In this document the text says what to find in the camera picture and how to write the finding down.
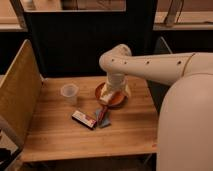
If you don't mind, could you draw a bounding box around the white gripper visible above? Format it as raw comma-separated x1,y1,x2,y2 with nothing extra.
100,74,131,103

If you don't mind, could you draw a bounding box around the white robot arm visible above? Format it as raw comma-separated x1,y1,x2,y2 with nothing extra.
99,44,213,171

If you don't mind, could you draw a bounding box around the translucent ceramic cup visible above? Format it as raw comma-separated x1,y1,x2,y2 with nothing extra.
60,83,79,106

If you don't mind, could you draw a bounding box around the brown wooden bowl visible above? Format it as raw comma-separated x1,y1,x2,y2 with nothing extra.
95,83,126,108

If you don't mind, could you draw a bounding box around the white plastic bottle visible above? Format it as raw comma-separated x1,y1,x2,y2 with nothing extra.
99,88,115,104

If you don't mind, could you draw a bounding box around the red and white box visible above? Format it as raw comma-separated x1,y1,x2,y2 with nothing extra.
72,110,97,130

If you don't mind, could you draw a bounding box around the black back panel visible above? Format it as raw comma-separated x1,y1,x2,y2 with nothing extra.
24,0,157,77

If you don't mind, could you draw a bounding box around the wooden side panel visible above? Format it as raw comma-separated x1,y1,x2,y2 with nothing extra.
0,39,42,148

